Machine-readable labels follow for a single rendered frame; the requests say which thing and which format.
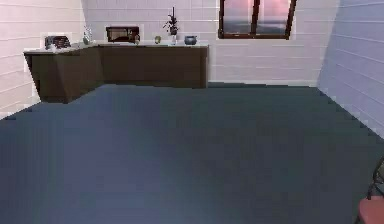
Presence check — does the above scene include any dark brown kitchen counter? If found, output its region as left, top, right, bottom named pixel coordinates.
left=23, top=40, right=210, bottom=104

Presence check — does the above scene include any house plant in vase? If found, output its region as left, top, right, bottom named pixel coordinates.
left=162, top=6, right=180, bottom=46

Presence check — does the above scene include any dark brown microwave oven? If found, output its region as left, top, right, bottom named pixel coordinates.
left=105, top=26, right=141, bottom=44

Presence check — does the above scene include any dark framed window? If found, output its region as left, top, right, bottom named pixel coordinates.
left=217, top=0, right=298, bottom=41

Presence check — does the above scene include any clear glass vase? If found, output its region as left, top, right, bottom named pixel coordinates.
left=82, top=25, right=94, bottom=46

